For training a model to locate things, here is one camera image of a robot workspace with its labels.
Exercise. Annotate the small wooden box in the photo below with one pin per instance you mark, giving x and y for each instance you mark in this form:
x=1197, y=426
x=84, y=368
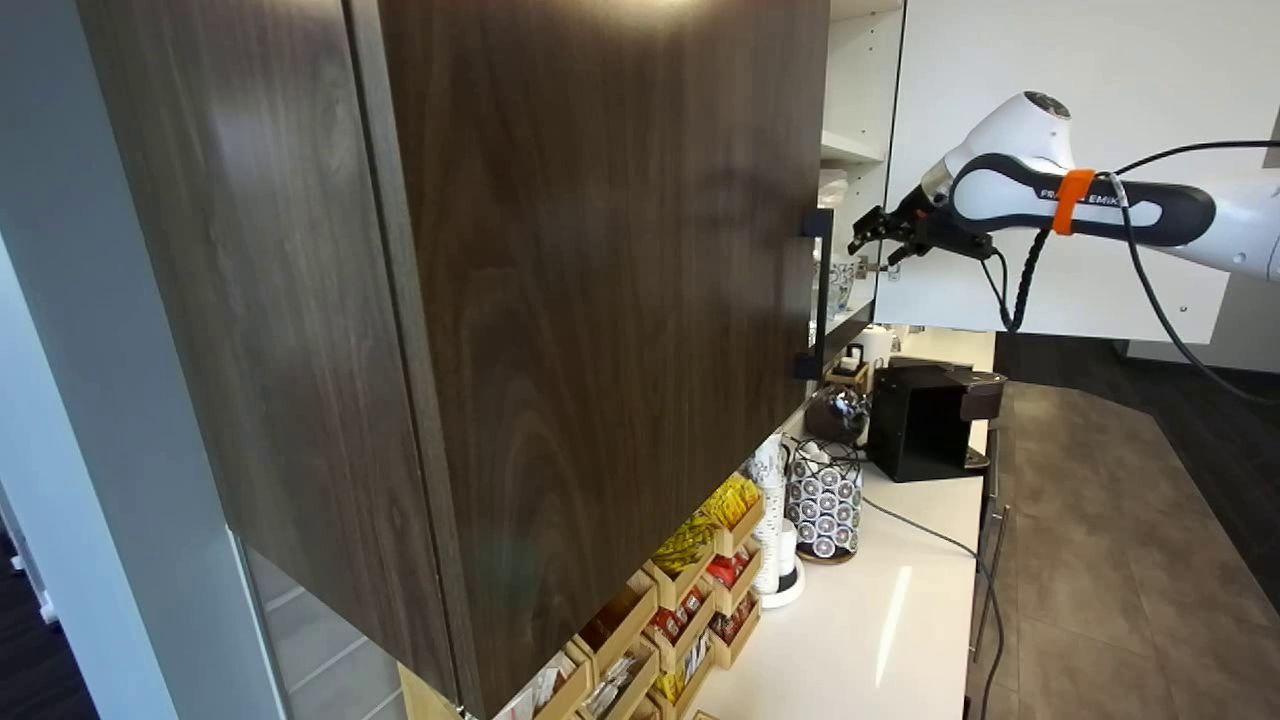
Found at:
x=850, y=375

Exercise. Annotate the row of red packets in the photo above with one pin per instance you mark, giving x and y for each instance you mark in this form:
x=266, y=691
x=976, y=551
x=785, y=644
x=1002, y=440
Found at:
x=677, y=615
x=732, y=620
x=727, y=568

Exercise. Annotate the wooden packet organizer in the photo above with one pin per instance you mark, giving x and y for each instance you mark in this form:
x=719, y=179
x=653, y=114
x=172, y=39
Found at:
x=640, y=625

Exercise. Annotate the white cup dispenser base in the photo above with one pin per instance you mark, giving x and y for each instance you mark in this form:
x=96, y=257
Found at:
x=790, y=585

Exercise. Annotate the white paper roll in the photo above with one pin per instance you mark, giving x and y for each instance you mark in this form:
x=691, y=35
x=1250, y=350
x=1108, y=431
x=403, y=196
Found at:
x=878, y=345

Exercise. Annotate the row of brown packets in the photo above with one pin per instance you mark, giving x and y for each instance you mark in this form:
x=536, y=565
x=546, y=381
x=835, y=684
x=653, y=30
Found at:
x=612, y=620

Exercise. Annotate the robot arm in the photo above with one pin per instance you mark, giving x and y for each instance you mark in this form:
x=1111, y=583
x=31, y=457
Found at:
x=1020, y=125

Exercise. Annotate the dark wood upper cabinet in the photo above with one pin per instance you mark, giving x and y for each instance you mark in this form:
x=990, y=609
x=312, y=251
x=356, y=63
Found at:
x=560, y=300

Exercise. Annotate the dark wood cabinet door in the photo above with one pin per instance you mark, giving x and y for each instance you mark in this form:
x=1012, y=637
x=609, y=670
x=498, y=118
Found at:
x=620, y=300

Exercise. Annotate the clear drinking glass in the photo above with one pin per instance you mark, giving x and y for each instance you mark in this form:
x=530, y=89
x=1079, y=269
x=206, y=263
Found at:
x=841, y=285

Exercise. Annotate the stack of paper cups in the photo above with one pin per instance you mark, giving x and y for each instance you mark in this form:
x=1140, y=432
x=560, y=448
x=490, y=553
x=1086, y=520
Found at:
x=771, y=520

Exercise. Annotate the black coffee machine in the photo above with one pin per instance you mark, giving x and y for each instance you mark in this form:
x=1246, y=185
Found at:
x=915, y=425

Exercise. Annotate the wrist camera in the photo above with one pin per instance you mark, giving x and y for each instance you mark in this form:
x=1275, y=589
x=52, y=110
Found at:
x=955, y=241

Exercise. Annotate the white-faced cabinet door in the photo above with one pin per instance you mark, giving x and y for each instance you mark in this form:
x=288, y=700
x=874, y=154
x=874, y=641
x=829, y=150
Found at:
x=1060, y=50

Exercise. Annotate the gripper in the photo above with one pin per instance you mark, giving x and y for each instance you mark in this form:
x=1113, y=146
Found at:
x=914, y=208

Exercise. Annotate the row of yellow packets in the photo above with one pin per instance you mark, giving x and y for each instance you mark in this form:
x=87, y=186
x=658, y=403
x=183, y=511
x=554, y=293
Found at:
x=685, y=543
x=732, y=498

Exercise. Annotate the stack of white dishes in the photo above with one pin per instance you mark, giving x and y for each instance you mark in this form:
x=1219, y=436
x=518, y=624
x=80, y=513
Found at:
x=833, y=188

